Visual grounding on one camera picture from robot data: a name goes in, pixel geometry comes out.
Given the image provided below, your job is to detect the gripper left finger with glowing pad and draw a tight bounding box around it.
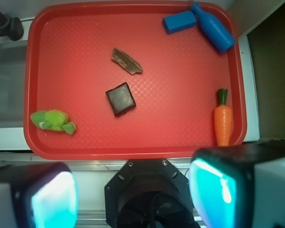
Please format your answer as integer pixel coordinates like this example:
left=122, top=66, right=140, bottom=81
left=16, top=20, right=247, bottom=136
left=0, top=162, right=79, bottom=228

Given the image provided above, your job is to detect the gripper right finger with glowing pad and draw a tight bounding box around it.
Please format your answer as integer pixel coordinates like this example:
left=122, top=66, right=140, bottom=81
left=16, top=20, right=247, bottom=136
left=189, top=143, right=285, bottom=228

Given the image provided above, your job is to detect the orange toy carrot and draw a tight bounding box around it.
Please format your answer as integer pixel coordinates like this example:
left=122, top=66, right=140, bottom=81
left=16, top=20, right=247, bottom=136
left=214, top=88, right=232, bottom=146

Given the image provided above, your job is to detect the green plush toy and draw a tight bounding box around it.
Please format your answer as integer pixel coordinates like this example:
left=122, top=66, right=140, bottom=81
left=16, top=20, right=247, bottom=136
left=30, top=110, right=76, bottom=135

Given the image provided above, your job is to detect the dark brown square pad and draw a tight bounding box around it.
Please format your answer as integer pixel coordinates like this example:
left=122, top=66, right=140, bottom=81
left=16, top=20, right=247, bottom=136
left=105, top=82, right=136, bottom=117

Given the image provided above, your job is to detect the metal sink basin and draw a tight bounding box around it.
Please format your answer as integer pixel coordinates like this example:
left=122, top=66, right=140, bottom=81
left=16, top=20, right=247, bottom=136
left=0, top=41, right=27, bottom=128

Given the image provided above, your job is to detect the red plastic tray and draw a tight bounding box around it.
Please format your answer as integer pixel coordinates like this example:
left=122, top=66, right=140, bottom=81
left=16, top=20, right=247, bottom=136
left=24, top=1, right=247, bottom=160

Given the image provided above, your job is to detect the blue toy bottle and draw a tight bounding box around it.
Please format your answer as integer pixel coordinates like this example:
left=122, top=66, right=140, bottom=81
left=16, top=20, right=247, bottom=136
left=190, top=2, right=236, bottom=53

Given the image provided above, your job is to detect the brown bark piece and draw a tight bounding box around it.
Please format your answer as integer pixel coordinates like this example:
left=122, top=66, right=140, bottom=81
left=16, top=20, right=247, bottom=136
left=111, top=47, right=143, bottom=76

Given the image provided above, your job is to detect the black faucet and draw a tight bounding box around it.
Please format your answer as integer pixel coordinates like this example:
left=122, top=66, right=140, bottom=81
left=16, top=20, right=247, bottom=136
left=0, top=12, right=24, bottom=41

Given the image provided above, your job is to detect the blue rectangular block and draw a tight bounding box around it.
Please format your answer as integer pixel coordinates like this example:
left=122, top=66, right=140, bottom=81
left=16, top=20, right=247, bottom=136
left=162, top=10, right=197, bottom=34

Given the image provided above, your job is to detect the black octagonal mount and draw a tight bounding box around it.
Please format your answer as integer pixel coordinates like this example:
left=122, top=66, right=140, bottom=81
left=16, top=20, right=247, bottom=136
left=104, top=159, right=200, bottom=228

